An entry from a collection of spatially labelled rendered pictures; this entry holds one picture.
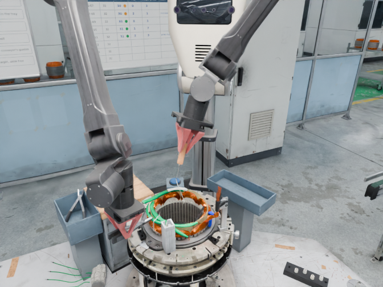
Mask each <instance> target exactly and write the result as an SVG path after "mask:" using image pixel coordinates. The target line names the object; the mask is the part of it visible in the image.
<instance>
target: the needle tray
mask: <svg viewBox="0 0 383 287"><path fill-rule="evenodd" d="M218 187H221V193H222V197H223V198H224V197H228V206H227V213H228V215H229V218H231V222H232V224H233V225H234V232H235V231H236V230H239V238H238V239H235V236H234V237H233V246H232V248H233V249H234V250H236V251H237V252H239V253H240V252H241V251H242V250H243V249H244V248H245V247H247V246H248V245H249V244H250V243H251V234H252V225H253V219H254V214H256V215H258V216H261V214H263V213H264V212H265V211H267V210H268V209H269V208H270V207H271V206H272V205H273V204H275V201H276V193H275V192H272V191H270V190H268V189H266V188H264V187H262V186H260V185H258V184H255V183H253V182H251V181H249V180H247V179H244V178H242V177H240V176H238V175H236V174H234V173H232V172H229V171H227V170H225V169H223V170H221V171H220V172H218V173H216V174H214V175H213V176H211V177H210V178H207V188H208V189H210V190H211V191H214V192H216V193H217V192H218Z"/></svg>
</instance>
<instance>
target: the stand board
mask: <svg viewBox="0 0 383 287"><path fill-rule="evenodd" d="M133 184H134V198H135V199H137V200H138V201H139V202H141V201H143V200H144V199H146V198H147V197H149V196H151V197H153V196H154V193H153V192H152V191H151V190H150V189H149V188H148V187H146V185H144V184H143V183H142V181H140V180H139V179H138V177H136V176H135V175H133ZM96 208H97V209H98V211H99V212H100V216H101V219H102V220H104V219H106V218H107V216H106V215H105V213H104V208H98V207H96Z"/></svg>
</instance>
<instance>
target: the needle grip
mask: <svg viewBox="0 0 383 287"><path fill-rule="evenodd" d="M187 145H188V143H185V145H184V148H183V149H182V151H181V152H180V153H179V156H178V160H177V163H178V164H180V165H182V164H183V162H184V158H185V153H186V148H187Z"/></svg>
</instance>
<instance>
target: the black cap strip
mask: <svg viewBox="0 0 383 287"><path fill-rule="evenodd" d="M295 268H298V273H295V272H294V270H295ZM303 270H304V268H302V267H299V266H297V265H295V264H292V263H289V262H288V261H287V263H286V266H285V268H284V271H283V275H285V276H288V277H290V278H293V279H294V280H297V281H299V282H302V283H304V284H306V285H308V286H311V287H328V281H329V279H328V278H326V277H324V276H323V280H322V281H320V280H319V277H320V275H319V274H316V273H314V272H311V271H309V270H307V273H306V274H304V273H303ZM312 274H313V275H314V280H312V279H310V277H311V275H312Z"/></svg>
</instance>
